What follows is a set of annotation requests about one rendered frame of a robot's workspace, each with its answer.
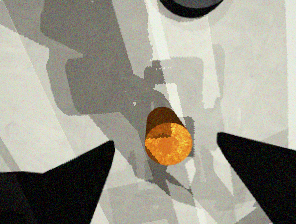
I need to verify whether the orange knob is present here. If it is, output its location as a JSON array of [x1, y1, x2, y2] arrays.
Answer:
[[145, 107, 192, 166]]

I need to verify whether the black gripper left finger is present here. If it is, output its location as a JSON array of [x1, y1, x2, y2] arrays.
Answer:
[[0, 140, 115, 224]]

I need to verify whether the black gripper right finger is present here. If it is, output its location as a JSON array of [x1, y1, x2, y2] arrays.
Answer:
[[216, 132, 296, 224]]

